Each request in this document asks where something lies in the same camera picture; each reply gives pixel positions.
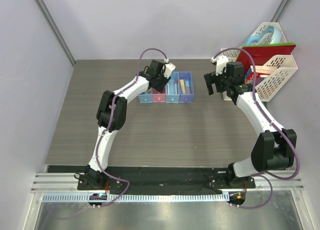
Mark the light blue drawer box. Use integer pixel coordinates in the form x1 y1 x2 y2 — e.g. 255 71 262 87
138 91 153 104

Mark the teal blue drawer box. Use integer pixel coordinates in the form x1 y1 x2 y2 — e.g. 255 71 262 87
165 72 180 103

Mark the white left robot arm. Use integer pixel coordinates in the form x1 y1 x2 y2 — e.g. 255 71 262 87
83 59 176 190

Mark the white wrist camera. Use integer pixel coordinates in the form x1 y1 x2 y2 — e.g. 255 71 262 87
210 55 229 75
163 62 176 79

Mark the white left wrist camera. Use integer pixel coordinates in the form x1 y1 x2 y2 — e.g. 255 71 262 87
163 62 176 79

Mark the white perforated file rack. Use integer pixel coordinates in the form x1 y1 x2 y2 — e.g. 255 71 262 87
220 21 299 102

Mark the yellow capped tube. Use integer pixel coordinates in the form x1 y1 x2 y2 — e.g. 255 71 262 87
180 79 188 95

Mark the purple drawer box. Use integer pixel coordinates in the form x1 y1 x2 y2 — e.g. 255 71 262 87
178 71 195 103

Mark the red folder board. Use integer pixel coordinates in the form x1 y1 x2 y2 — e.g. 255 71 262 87
243 42 296 65

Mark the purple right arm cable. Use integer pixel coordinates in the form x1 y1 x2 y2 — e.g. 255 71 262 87
211 47 300 210

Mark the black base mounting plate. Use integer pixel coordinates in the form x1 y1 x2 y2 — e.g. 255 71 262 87
74 166 256 195

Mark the white slotted cable duct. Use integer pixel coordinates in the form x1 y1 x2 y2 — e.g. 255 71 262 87
42 192 230 204

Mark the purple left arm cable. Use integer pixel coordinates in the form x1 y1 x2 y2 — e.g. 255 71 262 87
96 48 170 208

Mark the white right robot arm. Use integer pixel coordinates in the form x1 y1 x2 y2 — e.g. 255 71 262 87
204 56 299 188

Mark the colourful book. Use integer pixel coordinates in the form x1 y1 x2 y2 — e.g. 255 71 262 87
244 67 265 84

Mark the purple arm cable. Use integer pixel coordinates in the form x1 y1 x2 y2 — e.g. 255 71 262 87
96 48 170 208
211 47 300 210

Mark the orange white marker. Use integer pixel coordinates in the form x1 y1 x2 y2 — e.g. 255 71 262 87
167 83 171 95

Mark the blue capped clear tube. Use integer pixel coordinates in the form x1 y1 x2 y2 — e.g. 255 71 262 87
185 80 191 94

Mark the pink drawer box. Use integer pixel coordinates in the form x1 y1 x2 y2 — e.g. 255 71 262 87
152 88 166 103

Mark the pink white marker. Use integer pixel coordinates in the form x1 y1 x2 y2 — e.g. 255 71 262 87
174 80 180 95

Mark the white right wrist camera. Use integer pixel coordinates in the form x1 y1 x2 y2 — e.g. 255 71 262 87
210 55 229 75

